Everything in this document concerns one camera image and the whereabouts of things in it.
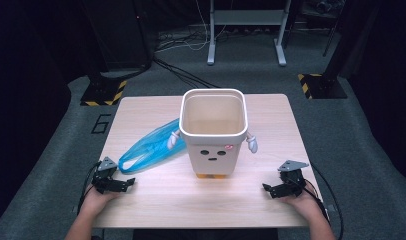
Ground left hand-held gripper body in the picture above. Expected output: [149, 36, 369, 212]
[91, 156, 121, 195]

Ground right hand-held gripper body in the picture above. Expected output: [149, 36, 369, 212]
[276, 159, 310, 198]

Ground blue plastic bag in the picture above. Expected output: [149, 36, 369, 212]
[118, 118, 189, 174]

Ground cream trash bin with face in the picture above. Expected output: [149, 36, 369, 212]
[166, 89, 259, 179]

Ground person's left hand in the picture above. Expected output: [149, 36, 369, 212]
[79, 186, 125, 215]

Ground person's right hand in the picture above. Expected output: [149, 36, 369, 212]
[277, 184, 324, 221]

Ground black stand with striped base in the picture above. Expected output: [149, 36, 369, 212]
[80, 71, 129, 107]
[297, 0, 379, 100]

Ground black thin stand leg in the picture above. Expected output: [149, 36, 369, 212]
[322, 18, 340, 58]

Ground dark cabinet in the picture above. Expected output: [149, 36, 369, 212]
[82, 0, 154, 73]

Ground white metal stand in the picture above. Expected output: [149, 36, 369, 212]
[206, 0, 292, 67]

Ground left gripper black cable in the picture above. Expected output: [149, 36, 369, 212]
[76, 161, 102, 214]

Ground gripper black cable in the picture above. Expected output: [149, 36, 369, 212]
[76, 161, 102, 214]
[302, 163, 345, 240]

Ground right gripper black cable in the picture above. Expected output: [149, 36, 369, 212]
[302, 163, 345, 240]

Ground floor cables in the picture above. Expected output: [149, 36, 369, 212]
[153, 0, 232, 89]

